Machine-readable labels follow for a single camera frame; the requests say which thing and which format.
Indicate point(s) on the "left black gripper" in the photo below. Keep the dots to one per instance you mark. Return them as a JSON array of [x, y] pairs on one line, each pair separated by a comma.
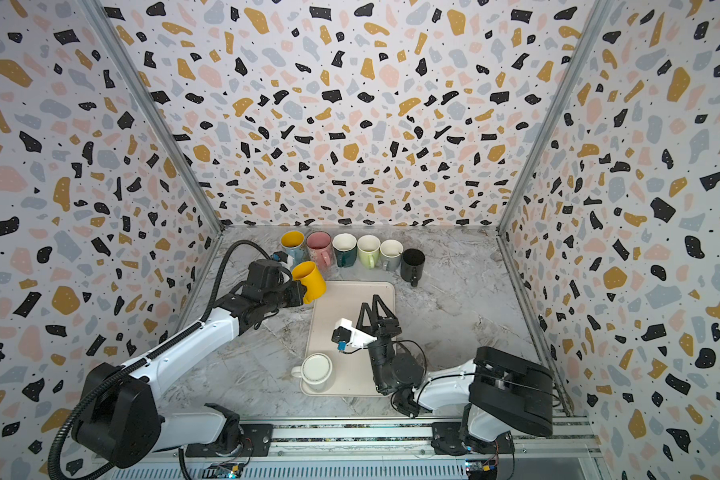
[[297, 295]]

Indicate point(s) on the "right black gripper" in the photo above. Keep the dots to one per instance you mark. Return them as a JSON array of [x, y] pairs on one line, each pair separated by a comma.
[[378, 327]]

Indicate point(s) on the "yellow mug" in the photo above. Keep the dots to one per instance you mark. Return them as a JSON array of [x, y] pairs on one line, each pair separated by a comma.
[[310, 277]]

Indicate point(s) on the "light blue yellow-inside mug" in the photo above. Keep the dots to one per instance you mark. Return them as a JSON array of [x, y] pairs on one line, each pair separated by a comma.
[[293, 244]]

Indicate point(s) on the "black mug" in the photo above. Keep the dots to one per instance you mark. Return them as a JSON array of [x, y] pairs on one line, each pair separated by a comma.
[[412, 266]]

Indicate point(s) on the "pink patterned mug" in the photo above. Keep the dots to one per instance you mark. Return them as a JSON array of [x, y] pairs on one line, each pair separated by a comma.
[[320, 249]]

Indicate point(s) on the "grey mug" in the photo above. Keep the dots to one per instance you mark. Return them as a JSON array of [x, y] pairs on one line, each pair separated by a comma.
[[391, 255]]

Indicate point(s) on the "white mug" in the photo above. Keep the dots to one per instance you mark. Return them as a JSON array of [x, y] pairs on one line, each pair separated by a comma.
[[315, 373]]

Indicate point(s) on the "light green mug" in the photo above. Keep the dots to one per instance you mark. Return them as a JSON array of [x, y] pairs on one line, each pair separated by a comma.
[[369, 251]]

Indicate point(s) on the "dark green mug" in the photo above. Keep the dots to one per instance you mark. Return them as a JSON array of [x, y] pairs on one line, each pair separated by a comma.
[[345, 249]]

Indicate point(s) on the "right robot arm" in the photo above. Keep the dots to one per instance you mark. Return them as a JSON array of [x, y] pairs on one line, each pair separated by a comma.
[[497, 392]]

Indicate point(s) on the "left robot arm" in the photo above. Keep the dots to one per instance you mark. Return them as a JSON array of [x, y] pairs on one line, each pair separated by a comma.
[[117, 417]]

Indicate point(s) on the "cream plastic tray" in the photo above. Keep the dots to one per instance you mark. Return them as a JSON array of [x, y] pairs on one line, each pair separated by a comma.
[[352, 372]]

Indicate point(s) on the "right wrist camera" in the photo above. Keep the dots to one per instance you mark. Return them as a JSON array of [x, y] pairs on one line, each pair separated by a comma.
[[346, 336]]

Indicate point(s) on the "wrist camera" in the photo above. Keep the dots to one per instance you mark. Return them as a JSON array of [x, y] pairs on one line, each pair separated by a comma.
[[284, 258], [346, 336]]

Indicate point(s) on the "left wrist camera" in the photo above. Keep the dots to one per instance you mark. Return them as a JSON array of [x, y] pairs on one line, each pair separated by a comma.
[[284, 258]]

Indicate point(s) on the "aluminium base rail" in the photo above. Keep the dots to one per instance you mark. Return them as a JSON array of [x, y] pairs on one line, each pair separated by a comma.
[[397, 448]]

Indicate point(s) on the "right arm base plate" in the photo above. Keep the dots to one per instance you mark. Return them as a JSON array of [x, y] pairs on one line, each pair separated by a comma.
[[452, 438]]

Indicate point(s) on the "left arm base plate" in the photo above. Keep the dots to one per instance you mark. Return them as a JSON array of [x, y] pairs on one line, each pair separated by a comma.
[[241, 441]]

